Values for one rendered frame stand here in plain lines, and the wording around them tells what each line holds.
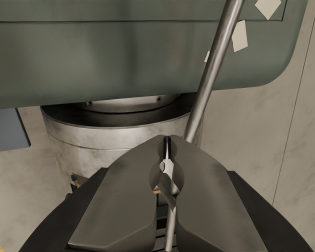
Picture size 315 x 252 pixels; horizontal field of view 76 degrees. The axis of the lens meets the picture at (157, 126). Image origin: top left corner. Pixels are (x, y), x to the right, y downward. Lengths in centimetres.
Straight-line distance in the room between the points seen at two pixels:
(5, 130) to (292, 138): 247
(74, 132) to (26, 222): 207
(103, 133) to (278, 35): 25
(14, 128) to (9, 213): 149
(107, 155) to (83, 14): 18
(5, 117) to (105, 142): 60
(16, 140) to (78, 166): 57
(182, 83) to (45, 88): 16
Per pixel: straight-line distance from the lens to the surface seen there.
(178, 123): 30
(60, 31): 23
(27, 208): 221
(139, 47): 23
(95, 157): 31
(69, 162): 36
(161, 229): 90
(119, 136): 28
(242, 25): 27
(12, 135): 89
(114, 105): 32
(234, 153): 224
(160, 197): 93
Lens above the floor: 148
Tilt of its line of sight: 60 degrees down
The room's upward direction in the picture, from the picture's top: 151 degrees clockwise
